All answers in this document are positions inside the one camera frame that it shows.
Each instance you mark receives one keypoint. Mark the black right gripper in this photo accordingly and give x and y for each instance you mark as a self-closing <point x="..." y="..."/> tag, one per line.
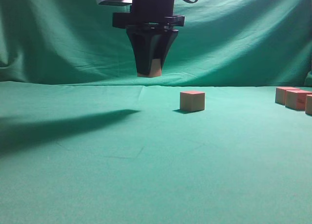
<point x="148" y="45"/>

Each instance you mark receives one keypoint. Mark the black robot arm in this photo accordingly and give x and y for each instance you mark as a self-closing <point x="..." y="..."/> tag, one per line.
<point x="151" y="28"/>

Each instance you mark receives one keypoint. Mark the far pink wooden cube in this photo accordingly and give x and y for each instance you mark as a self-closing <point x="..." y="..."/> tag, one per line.
<point x="280" y="94"/>

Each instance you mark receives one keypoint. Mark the green cloth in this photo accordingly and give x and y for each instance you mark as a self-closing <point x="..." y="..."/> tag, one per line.
<point x="83" y="140"/>

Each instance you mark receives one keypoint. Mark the middle pink wooden cube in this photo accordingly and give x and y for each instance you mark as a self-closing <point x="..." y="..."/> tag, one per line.
<point x="296" y="99"/>

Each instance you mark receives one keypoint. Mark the placed pink cube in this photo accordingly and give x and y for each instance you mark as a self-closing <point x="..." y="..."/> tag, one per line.
<point x="192" y="101"/>
<point x="156" y="69"/>

